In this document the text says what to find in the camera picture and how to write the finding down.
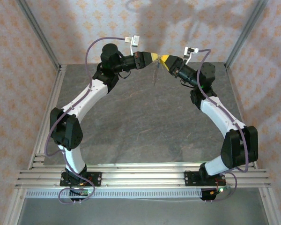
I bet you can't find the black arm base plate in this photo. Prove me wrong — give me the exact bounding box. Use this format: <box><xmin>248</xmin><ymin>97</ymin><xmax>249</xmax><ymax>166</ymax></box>
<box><xmin>184</xmin><ymin>171</ymin><xmax>225</xmax><ymax>188</ymax></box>
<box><xmin>60</xmin><ymin>172</ymin><xmax>102</xmax><ymax>188</ymax></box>

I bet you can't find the aluminium side rail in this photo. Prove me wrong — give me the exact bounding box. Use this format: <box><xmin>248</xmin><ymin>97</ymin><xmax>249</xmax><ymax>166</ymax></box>
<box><xmin>28</xmin><ymin>65</ymin><xmax>67</xmax><ymax>169</ymax></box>
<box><xmin>224</xmin><ymin>63</ymin><xmax>259</xmax><ymax>169</ymax></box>

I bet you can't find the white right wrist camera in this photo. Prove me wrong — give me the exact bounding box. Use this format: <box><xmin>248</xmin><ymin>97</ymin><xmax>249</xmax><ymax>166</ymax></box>
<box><xmin>184</xmin><ymin>46</ymin><xmax>200</xmax><ymax>65</ymax></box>

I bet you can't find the aluminium base rail beam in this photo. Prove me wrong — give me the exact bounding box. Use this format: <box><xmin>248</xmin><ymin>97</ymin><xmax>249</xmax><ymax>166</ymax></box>
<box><xmin>15</xmin><ymin>163</ymin><xmax>271</xmax><ymax>189</ymax></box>

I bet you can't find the grey metal sheet panel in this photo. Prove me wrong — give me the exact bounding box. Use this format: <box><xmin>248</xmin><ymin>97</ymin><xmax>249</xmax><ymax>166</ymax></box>
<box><xmin>16</xmin><ymin>198</ymin><xmax>270</xmax><ymax>225</ymax></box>

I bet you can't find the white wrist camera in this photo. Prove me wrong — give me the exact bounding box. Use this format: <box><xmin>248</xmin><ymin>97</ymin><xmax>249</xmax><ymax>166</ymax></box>
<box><xmin>184</xmin><ymin>46</ymin><xmax>200</xmax><ymax>65</ymax></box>
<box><xmin>124</xmin><ymin>35</ymin><xmax>141</xmax><ymax>56</ymax></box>

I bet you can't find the aluminium frame post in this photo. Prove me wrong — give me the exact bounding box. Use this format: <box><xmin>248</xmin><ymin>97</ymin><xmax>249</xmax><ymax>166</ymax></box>
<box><xmin>224</xmin><ymin>0</ymin><xmax>269</xmax><ymax>68</ymax></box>
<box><xmin>15</xmin><ymin>0</ymin><xmax>63</xmax><ymax>71</ymax></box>

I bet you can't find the aluminium lower frame bar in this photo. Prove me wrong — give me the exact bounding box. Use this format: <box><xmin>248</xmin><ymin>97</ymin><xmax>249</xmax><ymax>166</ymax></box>
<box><xmin>259</xmin><ymin>187</ymin><xmax>281</xmax><ymax>225</ymax></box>
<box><xmin>3</xmin><ymin>187</ymin><xmax>26</xmax><ymax>225</ymax></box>

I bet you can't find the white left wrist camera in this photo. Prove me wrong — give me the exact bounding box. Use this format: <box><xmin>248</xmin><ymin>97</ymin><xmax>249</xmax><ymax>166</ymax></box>
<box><xmin>124</xmin><ymin>35</ymin><xmax>141</xmax><ymax>56</ymax></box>

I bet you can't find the slotted grey cable duct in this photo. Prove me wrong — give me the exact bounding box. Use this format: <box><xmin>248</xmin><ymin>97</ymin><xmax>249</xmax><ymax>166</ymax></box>
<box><xmin>25</xmin><ymin>189</ymin><xmax>203</xmax><ymax>199</ymax></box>

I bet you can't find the small circuit board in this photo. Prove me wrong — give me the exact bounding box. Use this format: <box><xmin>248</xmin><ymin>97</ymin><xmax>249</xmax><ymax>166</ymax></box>
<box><xmin>200</xmin><ymin>187</ymin><xmax>228</xmax><ymax>202</ymax></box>
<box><xmin>69</xmin><ymin>188</ymin><xmax>96</xmax><ymax>197</ymax></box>

